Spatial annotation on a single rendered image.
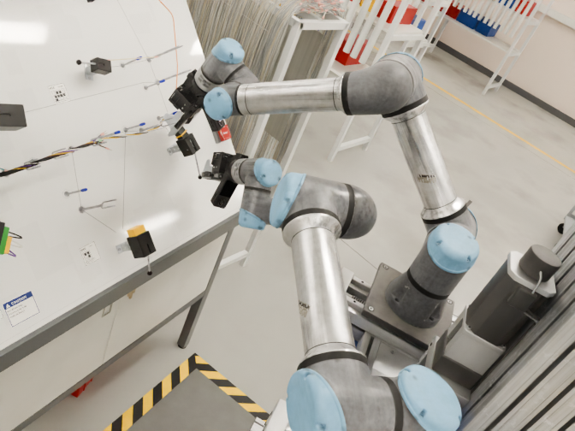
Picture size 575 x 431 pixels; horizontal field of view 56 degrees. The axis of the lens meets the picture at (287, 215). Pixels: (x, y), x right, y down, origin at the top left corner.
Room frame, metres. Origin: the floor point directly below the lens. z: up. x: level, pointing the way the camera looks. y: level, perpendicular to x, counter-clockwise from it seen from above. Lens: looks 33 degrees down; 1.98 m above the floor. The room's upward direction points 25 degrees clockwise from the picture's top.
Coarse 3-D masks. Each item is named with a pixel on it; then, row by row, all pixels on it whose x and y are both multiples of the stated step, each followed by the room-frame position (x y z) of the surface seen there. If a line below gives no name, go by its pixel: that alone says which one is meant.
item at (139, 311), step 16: (192, 256) 1.43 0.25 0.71; (208, 256) 1.55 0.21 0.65; (176, 272) 1.37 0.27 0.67; (192, 272) 1.47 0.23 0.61; (208, 272) 1.60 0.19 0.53; (144, 288) 1.21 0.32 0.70; (160, 288) 1.30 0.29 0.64; (176, 288) 1.41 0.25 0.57; (192, 288) 1.52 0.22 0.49; (128, 304) 1.16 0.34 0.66; (144, 304) 1.24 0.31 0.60; (160, 304) 1.34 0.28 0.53; (176, 304) 1.45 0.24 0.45; (128, 320) 1.18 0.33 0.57; (144, 320) 1.27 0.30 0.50; (160, 320) 1.37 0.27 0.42; (112, 336) 1.12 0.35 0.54; (128, 336) 1.21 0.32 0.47; (112, 352) 1.14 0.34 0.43
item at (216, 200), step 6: (222, 180) 1.31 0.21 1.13; (228, 180) 1.31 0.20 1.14; (222, 186) 1.30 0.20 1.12; (228, 186) 1.31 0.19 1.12; (234, 186) 1.32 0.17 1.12; (216, 192) 1.30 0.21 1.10; (222, 192) 1.30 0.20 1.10; (228, 192) 1.31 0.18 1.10; (216, 198) 1.29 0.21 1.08; (222, 198) 1.30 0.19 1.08; (228, 198) 1.31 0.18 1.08; (216, 204) 1.29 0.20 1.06; (222, 204) 1.30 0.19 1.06
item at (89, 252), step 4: (88, 244) 1.02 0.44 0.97; (92, 244) 1.03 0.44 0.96; (80, 248) 1.00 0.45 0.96; (84, 248) 1.01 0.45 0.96; (88, 248) 1.02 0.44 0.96; (92, 248) 1.03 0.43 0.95; (96, 248) 1.04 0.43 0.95; (80, 252) 0.99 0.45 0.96; (84, 252) 1.00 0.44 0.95; (88, 252) 1.01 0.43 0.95; (92, 252) 1.02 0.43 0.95; (96, 252) 1.03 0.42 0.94; (84, 256) 1.00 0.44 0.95; (88, 256) 1.01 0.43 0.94; (92, 256) 1.02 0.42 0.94; (96, 256) 1.02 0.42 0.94; (84, 260) 0.99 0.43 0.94; (88, 260) 1.00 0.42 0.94; (92, 260) 1.01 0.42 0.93; (96, 260) 1.02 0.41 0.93; (88, 264) 0.99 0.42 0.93
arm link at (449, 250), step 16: (448, 224) 1.15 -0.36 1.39; (432, 240) 1.09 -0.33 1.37; (448, 240) 1.09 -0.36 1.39; (464, 240) 1.11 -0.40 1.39; (432, 256) 1.07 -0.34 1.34; (448, 256) 1.05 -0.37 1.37; (464, 256) 1.06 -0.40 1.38; (416, 272) 1.07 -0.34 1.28; (432, 272) 1.05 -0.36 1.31; (448, 272) 1.05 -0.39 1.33; (464, 272) 1.07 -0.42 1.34; (432, 288) 1.05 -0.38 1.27; (448, 288) 1.06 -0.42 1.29
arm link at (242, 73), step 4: (244, 64) 1.36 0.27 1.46; (236, 68) 1.33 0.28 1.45; (240, 68) 1.34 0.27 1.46; (244, 68) 1.34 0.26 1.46; (248, 68) 1.36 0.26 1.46; (232, 72) 1.32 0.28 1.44; (236, 72) 1.32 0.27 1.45; (240, 72) 1.33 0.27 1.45; (244, 72) 1.34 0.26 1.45; (248, 72) 1.35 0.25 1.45; (228, 76) 1.32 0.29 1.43; (232, 76) 1.32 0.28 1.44; (236, 76) 1.32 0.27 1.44; (240, 76) 1.32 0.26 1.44; (244, 76) 1.33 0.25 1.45; (248, 76) 1.33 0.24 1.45; (252, 76) 1.34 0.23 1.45; (228, 80) 1.32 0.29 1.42; (232, 80) 1.28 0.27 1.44; (236, 80) 1.28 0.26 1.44; (240, 80) 1.29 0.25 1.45; (244, 80) 1.30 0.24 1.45; (248, 80) 1.31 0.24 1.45; (252, 80) 1.33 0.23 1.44; (256, 80) 1.34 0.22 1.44
